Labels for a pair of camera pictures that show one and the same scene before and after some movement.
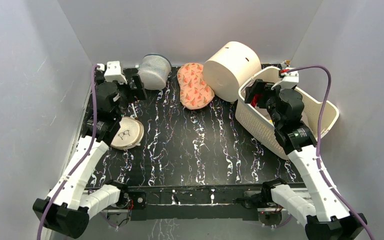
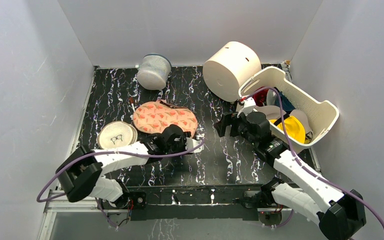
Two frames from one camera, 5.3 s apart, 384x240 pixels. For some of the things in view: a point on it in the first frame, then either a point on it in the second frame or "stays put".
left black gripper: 138,93 → 184,140
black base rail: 205,203 stays put
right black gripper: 256,91 → 231,124
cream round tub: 225,72 stays put
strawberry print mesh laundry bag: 195,91 → 154,117
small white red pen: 135,113 stays put
